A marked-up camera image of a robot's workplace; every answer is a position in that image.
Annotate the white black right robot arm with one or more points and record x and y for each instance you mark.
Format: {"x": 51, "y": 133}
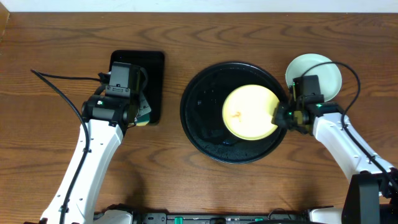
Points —
{"x": 372, "y": 193}

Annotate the yellow plate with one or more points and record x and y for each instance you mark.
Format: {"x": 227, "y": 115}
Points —
{"x": 248, "y": 111}

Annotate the green yellow sponge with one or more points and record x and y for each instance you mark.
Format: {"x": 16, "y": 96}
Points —
{"x": 142, "y": 120}

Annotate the black round tray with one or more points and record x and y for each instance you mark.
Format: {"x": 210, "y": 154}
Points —
{"x": 201, "y": 112}

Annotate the black rectangular tray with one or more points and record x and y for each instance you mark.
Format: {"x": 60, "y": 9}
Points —
{"x": 153, "y": 62}

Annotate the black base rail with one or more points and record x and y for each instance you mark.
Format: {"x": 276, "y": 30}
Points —
{"x": 217, "y": 218}

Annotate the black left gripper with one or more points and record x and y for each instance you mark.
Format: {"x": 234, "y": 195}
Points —
{"x": 140, "y": 109}

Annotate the mint plate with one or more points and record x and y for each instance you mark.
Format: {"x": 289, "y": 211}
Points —
{"x": 329, "y": 75}

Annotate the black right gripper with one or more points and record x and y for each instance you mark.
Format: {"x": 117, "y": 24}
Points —
{"x": 279, "y": 114}

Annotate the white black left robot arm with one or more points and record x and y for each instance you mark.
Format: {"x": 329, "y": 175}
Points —
{"x": 105, "y": 117}

